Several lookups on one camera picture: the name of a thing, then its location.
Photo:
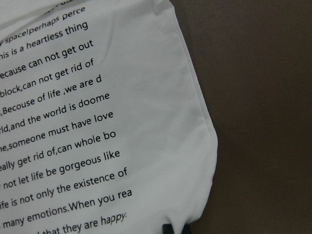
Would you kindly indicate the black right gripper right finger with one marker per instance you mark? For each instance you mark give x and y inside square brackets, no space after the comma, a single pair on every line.
[186,229]

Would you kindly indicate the white printed t-shirt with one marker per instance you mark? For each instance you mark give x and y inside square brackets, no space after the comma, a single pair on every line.
[103,125]

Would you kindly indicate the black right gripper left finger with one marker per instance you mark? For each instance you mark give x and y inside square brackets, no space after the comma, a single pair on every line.
[167,229]

